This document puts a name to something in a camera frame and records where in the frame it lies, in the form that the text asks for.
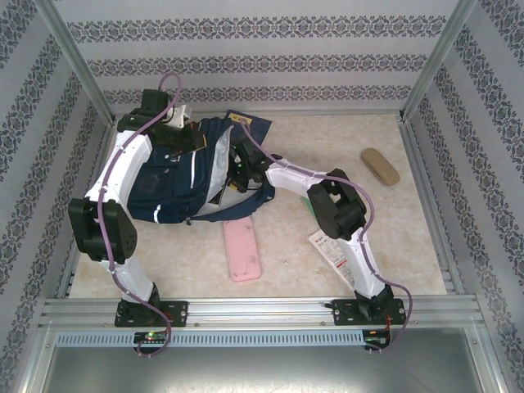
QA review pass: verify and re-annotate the aluminium side rail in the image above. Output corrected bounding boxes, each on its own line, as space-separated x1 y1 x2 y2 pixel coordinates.
56 122 116 299
399 121 466 295

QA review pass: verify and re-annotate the pink pencil case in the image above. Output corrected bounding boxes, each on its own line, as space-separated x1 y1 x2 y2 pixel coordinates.
223 215 263 282

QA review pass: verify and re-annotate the white red stationery package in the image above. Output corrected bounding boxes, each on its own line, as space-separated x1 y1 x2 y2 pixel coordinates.
306 228 357 294

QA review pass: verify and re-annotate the aluminium mounting rail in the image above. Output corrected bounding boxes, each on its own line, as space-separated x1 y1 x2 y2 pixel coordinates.
38 297 486 328

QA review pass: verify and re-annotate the navy blue student backpack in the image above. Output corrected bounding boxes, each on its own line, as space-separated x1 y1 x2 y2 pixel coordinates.
126 116 276 226

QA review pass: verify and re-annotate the perforated metal cable tray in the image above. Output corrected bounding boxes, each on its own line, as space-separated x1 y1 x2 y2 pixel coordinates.
55 329 365 349

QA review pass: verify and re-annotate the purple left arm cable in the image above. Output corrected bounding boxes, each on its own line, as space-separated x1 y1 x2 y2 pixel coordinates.
96 73 183 359

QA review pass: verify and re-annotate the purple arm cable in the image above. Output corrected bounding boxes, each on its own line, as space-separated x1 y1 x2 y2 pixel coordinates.
239 118 413 353
96 73 183 359

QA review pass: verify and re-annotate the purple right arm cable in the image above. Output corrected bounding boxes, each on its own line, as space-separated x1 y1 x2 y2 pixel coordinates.
239 118 413 353

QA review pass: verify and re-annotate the aluminium frame post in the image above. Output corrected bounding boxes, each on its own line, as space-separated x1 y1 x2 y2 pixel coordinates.
470 323 517 393
34 0 115 124
11 321 56 393
399 0 479 123

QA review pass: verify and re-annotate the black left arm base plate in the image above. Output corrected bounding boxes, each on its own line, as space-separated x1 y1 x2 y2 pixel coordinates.
114 300 190 328

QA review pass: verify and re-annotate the dark blue book yellow label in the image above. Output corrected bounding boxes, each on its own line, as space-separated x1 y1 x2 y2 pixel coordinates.
224 109 274 144

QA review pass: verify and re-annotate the grey metal sheet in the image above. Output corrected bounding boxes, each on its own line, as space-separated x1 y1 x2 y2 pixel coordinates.
40 346 503 393

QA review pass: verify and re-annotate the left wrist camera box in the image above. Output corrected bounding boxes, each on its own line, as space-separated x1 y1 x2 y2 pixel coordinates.
166 104 192 127

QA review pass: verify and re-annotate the small control circuit board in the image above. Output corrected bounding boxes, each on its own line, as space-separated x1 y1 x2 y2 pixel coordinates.
133 330 169 344
364 327 393 350

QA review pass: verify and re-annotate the tan glasses case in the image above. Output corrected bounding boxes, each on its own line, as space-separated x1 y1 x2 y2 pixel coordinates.
359 147 401 187

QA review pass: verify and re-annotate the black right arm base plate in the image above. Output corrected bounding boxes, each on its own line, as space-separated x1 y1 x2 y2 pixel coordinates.
332 298 409 328

